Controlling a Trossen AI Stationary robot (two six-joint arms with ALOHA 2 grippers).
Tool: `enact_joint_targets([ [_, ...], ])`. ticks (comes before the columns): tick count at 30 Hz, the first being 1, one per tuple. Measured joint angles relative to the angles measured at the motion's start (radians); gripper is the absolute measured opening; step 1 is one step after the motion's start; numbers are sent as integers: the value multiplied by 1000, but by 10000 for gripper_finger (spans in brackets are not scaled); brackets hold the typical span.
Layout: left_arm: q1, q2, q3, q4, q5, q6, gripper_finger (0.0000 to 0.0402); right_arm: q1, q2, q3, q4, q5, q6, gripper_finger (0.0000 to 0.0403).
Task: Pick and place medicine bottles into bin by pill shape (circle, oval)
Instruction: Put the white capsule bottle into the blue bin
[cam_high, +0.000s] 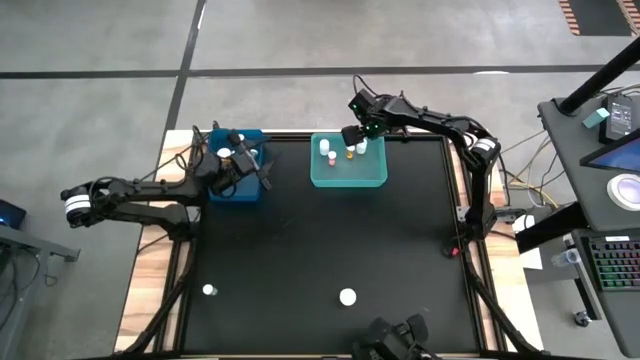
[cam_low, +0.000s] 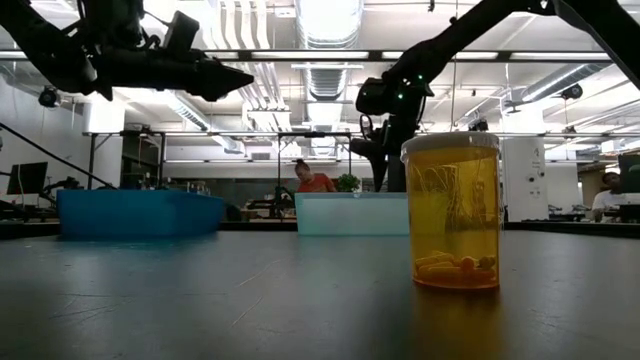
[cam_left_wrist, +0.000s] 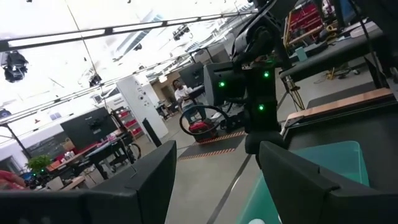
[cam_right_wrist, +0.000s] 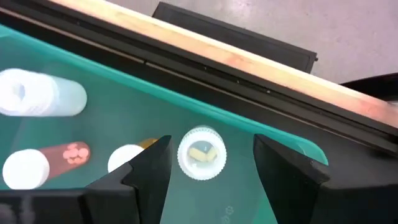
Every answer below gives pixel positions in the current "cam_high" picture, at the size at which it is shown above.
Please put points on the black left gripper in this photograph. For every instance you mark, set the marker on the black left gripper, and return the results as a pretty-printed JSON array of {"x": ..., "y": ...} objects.
[{"x": 227, "y": 172}]

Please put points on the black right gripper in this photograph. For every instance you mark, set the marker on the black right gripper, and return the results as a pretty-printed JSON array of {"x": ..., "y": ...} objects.
[{"x": 351, "y": 135}]

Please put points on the wide clear bottle white cap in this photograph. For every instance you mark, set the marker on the wide clear bottle white cap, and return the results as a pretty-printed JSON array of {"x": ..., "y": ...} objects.
[{"x": 361, "y": 147}]

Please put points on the small amber pill bottle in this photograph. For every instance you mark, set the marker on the small amber pill bottle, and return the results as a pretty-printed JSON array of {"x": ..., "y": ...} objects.
[{"x": 350, "y": 154}]

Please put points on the white opaque pill bottle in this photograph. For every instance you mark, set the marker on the white opaque pill bottle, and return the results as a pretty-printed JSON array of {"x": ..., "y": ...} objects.
[{"x": 324, "y": 146}]

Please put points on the medium amber pill bottle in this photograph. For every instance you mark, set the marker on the medium amber pill bottle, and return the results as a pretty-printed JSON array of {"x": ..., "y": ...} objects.
[{"x": 224, "y": 152}]

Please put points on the large amber pill bottle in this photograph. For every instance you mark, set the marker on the large amber pill bottle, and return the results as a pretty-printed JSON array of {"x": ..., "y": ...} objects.
[{"x": 347, "y": 297}]

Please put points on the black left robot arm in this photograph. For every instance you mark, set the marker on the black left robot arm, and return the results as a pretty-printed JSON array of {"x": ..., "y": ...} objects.
[{"x": 160, "y": 186}]

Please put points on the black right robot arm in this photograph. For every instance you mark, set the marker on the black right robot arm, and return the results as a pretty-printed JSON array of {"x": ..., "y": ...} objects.
[{"x": 440, "y": 120}]

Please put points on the teal plastic bin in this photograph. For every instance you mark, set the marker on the teal plastic bin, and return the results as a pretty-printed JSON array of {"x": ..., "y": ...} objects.
[{"x": 355, "y": 172}]

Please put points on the blue plastic bin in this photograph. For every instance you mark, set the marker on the blue plastic bin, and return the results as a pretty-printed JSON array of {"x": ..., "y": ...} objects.
[{"x": 240, "y": 195}]

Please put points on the small white object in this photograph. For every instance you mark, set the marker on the small white object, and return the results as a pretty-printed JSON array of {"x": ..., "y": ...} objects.
[{"x": 524, "y": 223}]

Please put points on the black lumpy object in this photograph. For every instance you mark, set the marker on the black lumpy object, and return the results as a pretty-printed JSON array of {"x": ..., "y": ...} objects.
[{"x": 390, "y": 340}]

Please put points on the grey equipment cart top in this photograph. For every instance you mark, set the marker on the grey equipment cart top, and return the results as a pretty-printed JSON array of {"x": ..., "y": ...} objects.
[{"x": 565, "y": 140}]

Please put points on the white paper sheet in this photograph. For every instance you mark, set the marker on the white paper sheet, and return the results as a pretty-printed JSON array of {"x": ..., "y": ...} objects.
[{"x": 531, "y": 259}]

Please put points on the black cart base beam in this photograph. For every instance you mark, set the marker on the black cart base beam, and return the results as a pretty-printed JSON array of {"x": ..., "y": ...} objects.
[{"x": 550, "y": 231}]

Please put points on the grey metal desk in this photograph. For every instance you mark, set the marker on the grey metal desk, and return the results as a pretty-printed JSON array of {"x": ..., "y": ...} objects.
[{"x": 30, "y": 245}]

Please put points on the small teal box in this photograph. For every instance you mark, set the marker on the small teal box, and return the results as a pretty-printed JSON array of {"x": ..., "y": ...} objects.
[{"x": 596, "y": 118}]

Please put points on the clear plastic water bottle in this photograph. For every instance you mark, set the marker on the clear plastic water bottle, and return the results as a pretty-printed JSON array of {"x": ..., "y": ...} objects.
[{"x": 567, "y": 257}]

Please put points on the dark laptop blue screen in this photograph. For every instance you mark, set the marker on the dark laptop blue screen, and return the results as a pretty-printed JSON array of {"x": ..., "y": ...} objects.
[{"x": 10, "y": 214}]

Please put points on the monitor with blue screen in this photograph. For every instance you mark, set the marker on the monitor with blue screen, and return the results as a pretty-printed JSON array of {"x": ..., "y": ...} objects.
[{"x": 620, "y": 157}]

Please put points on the black mat orange stripes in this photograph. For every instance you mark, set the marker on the black mat orange stripes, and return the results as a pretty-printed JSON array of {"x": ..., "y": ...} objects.
[{"x": 600, "y": 15}]

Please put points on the white round device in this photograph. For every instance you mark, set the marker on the white round device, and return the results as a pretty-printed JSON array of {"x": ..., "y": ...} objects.
[{"x": 627, "y": 192}]

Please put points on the black caster wheel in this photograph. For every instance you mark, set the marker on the black caster wheel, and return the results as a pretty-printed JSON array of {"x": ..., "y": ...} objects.
[{"x": 580, "y": 318}]

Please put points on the backlit rgb keyboard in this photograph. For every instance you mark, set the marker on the backlit rgb keyboard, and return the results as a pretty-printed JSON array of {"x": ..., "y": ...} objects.
[{"x": 617, "y": 262}]

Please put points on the grey keyboard desk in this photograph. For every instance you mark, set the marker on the grey keyboard desk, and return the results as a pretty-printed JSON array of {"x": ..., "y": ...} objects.
[{"x": 625, "y": 320}]

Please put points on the black aluminium table frame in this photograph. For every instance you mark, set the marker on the black aluminium table frame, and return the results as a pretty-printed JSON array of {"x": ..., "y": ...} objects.
[{"x": 287, "y": 136}]

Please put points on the black frame clamp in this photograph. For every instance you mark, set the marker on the black frame clamp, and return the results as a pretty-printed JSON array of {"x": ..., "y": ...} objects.
[{"x": 215, "y": 125}]

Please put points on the black stand post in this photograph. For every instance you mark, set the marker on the black stand post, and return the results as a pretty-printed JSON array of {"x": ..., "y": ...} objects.
[{"x": 595, "y": 82}]

